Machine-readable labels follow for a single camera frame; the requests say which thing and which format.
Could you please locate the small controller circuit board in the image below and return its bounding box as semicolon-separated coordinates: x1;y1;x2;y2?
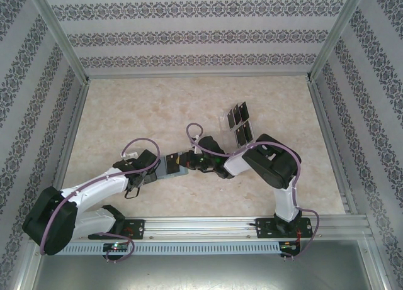
279;240;302;257
102;242;130;254

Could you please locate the long aluminium base rail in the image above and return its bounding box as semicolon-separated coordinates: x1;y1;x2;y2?
74;215;374;240

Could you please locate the green card holder wallet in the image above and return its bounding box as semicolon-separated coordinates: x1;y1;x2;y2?
156;151;190;181

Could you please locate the grey metal sheet tray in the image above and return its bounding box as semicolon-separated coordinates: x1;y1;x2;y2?
18;239;390;290

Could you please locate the aluminium frame post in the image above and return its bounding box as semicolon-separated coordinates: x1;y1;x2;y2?
307;0;369;83
26;0;91;85

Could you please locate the purple cable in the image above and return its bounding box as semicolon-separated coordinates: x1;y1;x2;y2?
186;122;322;261
40;138;161;263

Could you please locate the white slotted cable duct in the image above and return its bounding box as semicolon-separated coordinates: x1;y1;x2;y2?
64;241;281;256

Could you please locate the clear acrylic card rack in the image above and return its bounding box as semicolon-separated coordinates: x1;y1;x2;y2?
217;101;256;149

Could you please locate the aluminium side rail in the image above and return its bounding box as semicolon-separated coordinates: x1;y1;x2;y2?
50;81;92;195
307;79;358;215

